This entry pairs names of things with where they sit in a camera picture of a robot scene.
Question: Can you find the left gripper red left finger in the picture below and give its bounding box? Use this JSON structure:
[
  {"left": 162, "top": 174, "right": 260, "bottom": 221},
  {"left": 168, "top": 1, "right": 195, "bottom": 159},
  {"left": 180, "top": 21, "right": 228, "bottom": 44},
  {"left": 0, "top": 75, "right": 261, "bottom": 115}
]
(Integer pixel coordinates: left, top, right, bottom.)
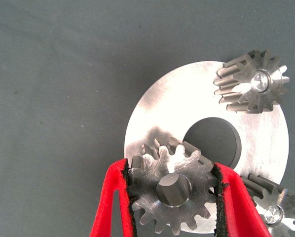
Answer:
[{"left": 89, "top": 158, "right": 138, "bottom": 237}]

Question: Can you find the round metal carrier plate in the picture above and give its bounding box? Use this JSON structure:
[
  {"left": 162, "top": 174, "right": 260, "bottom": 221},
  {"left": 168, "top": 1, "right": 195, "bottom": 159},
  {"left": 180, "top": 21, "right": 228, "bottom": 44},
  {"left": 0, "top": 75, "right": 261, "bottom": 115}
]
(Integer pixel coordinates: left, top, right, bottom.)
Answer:
[{"left": 124, "top": 60, "right": 290, "bottom": 234}]

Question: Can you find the dark grey table cloth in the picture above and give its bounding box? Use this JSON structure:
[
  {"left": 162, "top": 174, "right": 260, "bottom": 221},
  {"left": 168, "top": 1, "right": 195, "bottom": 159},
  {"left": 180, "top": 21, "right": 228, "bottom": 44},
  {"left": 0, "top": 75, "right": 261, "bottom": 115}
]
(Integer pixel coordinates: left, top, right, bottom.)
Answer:
[{"left": 0, "top": 0, "right": 295, "bottom": 237}]

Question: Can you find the small steel planetary gear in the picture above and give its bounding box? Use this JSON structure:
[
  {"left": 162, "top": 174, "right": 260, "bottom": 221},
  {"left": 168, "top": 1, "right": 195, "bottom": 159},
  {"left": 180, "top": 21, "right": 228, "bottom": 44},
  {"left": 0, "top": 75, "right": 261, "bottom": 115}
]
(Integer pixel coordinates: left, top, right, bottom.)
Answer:
[
  {"left": 127, "top": 137, "right": 219, "bottom": 236},
  {"left": 213, "top": 49, "right": 291, "bottom": 114},
  {"left": 241, "top": 172, "right": 295, "bottom": 237}
]

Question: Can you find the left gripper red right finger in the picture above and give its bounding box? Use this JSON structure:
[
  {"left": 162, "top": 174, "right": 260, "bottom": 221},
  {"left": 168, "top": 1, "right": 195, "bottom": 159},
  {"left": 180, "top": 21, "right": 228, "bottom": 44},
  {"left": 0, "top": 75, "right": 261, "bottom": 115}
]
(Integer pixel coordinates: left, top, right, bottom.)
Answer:
[{"left": 212, "top": 162, "right": 273, "bottom": 237}]

